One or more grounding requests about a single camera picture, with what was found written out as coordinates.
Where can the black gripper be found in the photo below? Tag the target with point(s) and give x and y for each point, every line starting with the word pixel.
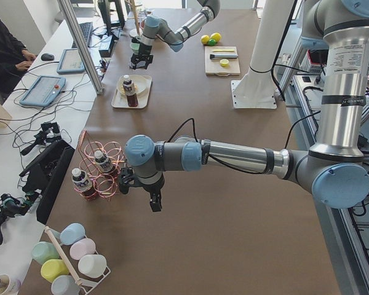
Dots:
pixel 154 187
pixel 142 50

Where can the white plate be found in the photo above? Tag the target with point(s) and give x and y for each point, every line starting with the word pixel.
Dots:
pixel 140 81

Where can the cream rabbit tray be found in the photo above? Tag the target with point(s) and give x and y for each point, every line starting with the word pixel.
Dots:
pixel 120 101

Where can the dark tea bottle on tray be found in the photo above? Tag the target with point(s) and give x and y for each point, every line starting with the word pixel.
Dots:
pixel 130 92

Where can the green bowl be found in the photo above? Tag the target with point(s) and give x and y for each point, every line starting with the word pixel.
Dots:
pixel 135 47

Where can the wooden cup tree stand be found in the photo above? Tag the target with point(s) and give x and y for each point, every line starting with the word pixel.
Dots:
pixel 136 11

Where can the black keyboard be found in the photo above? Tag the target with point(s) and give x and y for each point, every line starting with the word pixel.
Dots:
pixel 86 30

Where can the bottle in rack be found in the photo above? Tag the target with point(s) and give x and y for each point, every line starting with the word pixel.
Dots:
pixel 83 184
pixel 105 164

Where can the yellow lemon near board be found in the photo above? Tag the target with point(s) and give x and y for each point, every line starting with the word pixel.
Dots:
pixel 205 39

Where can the steel cylinder muddler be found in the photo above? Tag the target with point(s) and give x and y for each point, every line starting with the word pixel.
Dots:
pixel 222 56

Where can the blue teach pendant far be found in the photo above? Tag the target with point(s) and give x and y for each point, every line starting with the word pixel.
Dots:
pixel 70 62

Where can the blue teach pendant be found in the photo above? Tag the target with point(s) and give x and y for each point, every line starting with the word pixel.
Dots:
pixel 70 62
pixel 43 91

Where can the green lime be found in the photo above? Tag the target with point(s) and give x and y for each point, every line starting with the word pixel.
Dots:
pixel 211 42

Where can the yellow plastic knife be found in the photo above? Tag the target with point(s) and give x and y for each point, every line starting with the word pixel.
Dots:
pixel 223 50

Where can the wooden cutting board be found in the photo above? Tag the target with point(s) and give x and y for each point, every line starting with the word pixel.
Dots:
pixel 212 67

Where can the yellow lemon outer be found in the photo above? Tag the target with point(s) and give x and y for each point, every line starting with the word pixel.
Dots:
pixel 216 37

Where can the half lemon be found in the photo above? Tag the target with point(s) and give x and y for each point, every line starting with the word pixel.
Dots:
pixel 224 63

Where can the computer mouse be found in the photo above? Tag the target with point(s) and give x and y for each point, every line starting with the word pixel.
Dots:
pixel 47 57

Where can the blue teach pendant near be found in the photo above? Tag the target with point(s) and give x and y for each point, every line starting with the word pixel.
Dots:
pixel 43 91

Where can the pastel cup rack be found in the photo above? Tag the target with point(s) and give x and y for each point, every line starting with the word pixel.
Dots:
pixel 70 261

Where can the seated person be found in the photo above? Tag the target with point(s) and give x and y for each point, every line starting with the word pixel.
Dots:
pixel 15 60

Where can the copper wire bottle rack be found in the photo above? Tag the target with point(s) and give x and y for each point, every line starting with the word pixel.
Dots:
pixel 106 186

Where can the aluminium frame post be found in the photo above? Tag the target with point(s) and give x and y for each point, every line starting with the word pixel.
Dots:
pixel 71 20

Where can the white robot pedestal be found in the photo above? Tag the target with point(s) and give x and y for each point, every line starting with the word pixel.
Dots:
pixel 256 90

